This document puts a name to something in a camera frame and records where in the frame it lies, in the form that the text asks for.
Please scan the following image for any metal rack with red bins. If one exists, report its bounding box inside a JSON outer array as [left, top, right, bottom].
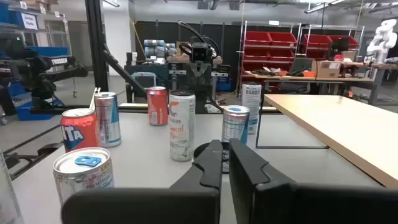
[[238, 20, 303, 94], [300, 24, 366, 62]]

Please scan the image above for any blue silver Red Bull can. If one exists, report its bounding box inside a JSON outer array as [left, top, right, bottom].
[[93, 91, 122, 148], [52, 146, 115, 207]]

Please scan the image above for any pale silver-blue Red Bull can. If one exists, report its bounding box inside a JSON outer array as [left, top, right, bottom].
[[221, 105, 251, 146]]

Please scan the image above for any black aluminium rig frame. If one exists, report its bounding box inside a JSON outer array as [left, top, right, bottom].
[[0, 0, 280, 183]]

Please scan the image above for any wooden shelf with black legs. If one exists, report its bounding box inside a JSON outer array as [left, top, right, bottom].
[[255, 92, 398, 190]]

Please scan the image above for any blue plastic bin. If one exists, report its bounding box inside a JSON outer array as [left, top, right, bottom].
[[26, 45, 70, 58]]

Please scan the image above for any white Celsius can black lid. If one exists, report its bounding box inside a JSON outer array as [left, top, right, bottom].
[[168, 89, 197, 162]]

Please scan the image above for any black camera cable loop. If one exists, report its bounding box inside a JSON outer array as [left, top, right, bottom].
[[177, 20, 220, 58]]

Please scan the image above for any white blue slim can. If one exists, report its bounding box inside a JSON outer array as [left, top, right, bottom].
[[240, 81, 262, 135]]

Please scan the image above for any blue plastic crate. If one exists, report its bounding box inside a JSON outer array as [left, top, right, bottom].
[[7, 81, 65, 121]]

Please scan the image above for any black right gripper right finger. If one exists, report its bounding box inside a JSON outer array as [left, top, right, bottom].
[[228, 138, 398, 224]]

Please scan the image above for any long wooden workbench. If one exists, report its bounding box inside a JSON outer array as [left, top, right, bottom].
[[242, 70, 386, 105]]

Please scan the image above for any cardboard box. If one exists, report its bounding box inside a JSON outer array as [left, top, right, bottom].
[[316, 60, 342, 78]]

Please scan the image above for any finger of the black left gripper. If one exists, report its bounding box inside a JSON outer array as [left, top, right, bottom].
[[198, 63, 231, 113], [169, 63, 200, 113]]

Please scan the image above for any red Fanta strawberry can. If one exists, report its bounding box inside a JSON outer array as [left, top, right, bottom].
[[146, 86, 169, 126], [59, 108, 101, 154]]

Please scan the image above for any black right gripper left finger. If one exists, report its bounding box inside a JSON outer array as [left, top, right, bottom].
[[61, 139, 224, 224]]

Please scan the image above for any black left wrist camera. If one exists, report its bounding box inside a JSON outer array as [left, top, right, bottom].
[[190, 42, 210, 63]]

